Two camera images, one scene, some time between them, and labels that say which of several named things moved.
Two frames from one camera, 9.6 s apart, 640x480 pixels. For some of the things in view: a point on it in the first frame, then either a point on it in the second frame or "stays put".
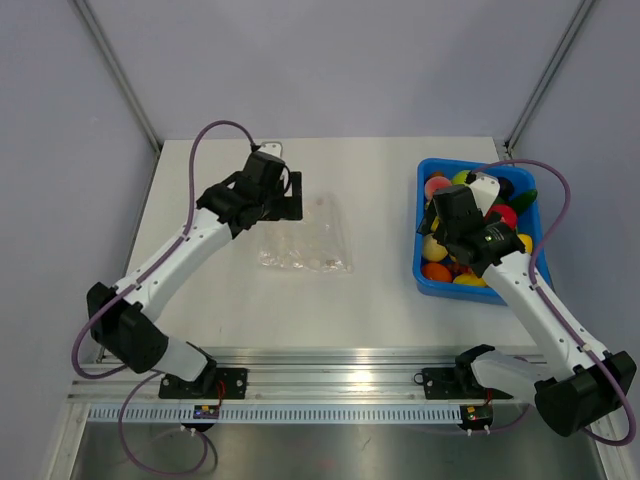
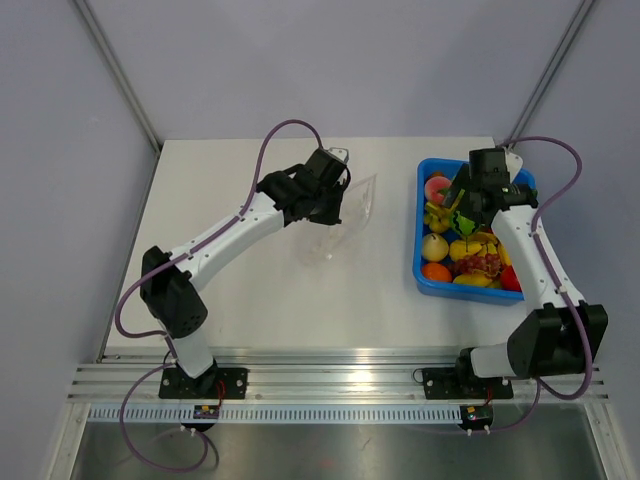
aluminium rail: [287, 374] stays put
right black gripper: [428, 219] to [462, 181]
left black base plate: [214, 384] stays put
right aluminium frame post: [549, 76] stays put
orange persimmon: [436, 272] stays put
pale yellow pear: [432, 250] stays put
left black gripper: [288, 207] to [332, 218]
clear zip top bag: [319, 243] to [319, 243]
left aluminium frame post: [120, 71] stays put
